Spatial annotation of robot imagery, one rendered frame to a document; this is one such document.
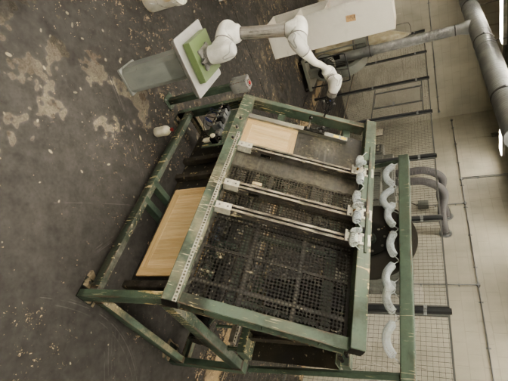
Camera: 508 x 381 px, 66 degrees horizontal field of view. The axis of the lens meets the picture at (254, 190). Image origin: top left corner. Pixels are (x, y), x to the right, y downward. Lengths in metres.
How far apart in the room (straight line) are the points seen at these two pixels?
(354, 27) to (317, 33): 0.59
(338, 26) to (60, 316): 5.74
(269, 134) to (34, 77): 1.90
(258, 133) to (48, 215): 1.84
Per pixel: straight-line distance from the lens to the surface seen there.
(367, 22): 6.94
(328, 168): 3.40
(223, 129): 3.59
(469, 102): 12.63
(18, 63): 3.17
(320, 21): 7.01
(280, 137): 3.61
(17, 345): 3.01
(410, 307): 3.26
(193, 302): 2.61
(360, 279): 2.84
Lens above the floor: 2.47
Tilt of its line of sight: 26 degrees down
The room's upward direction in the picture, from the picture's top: 84 degrees clockwise
